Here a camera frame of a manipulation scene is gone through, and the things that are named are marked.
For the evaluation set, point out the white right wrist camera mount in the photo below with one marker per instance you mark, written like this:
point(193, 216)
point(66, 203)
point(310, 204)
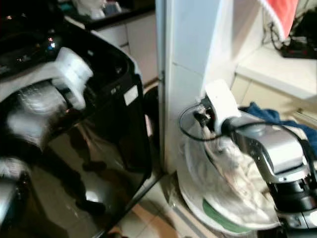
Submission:
point(223, 101)

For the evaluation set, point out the green cloth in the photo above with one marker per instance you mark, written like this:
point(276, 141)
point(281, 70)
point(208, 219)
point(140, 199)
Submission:
point(220, 220)

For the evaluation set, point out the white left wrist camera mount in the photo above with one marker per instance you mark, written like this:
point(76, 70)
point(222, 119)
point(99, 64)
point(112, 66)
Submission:
point(74, 74)

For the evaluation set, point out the blue cloth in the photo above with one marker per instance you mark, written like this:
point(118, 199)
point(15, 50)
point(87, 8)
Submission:
point(270, 116)

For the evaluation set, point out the white object on counter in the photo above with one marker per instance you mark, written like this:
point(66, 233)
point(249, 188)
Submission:
point(90, 7)

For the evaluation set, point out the white base cabinet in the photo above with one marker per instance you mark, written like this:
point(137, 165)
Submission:
point(138, 44)

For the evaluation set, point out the white shelf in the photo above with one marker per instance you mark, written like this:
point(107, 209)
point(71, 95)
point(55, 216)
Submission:
point(277, 74)

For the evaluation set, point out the red hanging cloth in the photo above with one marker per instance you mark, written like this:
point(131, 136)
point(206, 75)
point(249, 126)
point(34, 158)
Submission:
point(282, 15)

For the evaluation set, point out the black countertop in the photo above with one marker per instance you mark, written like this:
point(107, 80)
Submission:
point(129, 15)

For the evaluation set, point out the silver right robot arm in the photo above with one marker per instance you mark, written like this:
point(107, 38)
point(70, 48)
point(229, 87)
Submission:
point(277, 148)

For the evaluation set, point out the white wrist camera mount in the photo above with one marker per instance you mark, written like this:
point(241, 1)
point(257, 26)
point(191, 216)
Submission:
point(223, 101)
point(74, 74)

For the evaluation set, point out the black top-load washing machine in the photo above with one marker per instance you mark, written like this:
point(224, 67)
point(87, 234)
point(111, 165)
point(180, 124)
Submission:
point(109, 148)

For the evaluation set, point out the beige garment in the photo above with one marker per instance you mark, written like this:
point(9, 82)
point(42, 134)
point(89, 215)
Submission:
point(237, 178)

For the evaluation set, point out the white round laundry basket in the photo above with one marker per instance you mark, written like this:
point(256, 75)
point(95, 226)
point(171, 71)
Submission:
point(185, 198)

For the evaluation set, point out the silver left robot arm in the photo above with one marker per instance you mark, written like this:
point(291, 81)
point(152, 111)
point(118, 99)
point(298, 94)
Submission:
point(11, 193)

